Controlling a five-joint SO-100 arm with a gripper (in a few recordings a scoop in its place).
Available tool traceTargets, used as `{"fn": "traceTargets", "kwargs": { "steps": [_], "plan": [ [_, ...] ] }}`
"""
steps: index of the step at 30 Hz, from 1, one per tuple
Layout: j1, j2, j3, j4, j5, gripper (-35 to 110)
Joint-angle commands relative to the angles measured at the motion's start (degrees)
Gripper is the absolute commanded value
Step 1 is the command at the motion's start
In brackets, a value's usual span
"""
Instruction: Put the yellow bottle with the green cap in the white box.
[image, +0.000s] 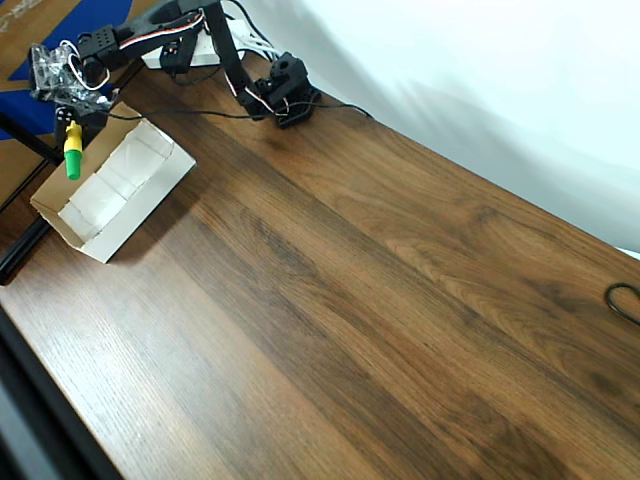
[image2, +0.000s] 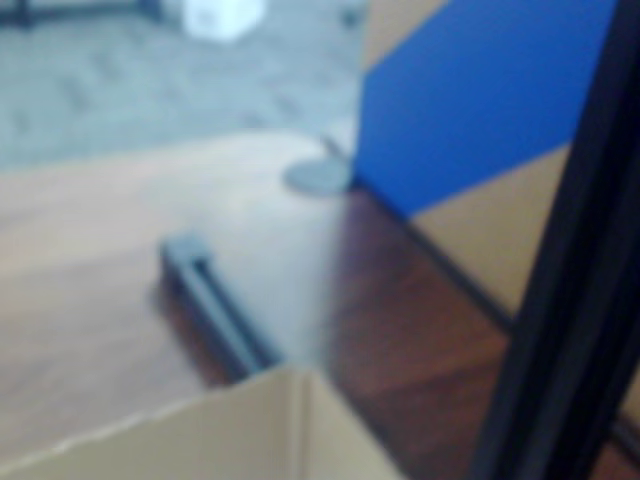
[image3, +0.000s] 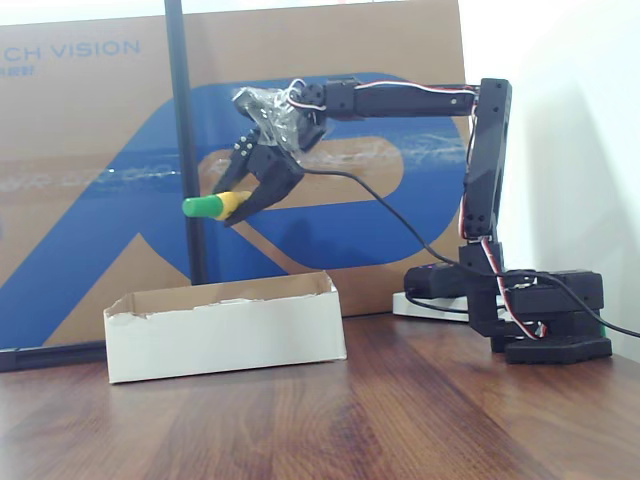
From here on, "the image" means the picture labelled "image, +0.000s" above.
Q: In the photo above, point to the white cardboard box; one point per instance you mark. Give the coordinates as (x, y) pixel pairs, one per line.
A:
(150, 195)

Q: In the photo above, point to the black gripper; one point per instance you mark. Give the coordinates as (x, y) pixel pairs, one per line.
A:
(68, 116)

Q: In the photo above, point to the white power strip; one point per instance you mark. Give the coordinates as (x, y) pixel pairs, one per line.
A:
(200, 55)

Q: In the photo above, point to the black metal rail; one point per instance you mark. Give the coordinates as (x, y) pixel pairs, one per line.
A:
(20, 252)

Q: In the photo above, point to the black stand pole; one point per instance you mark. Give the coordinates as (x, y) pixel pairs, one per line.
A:
(30, 142)

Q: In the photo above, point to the yellow bottle with green cap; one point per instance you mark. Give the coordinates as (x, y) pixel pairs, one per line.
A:
(73, 160)

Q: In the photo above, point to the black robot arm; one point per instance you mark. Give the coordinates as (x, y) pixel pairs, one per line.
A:
(230, 50)

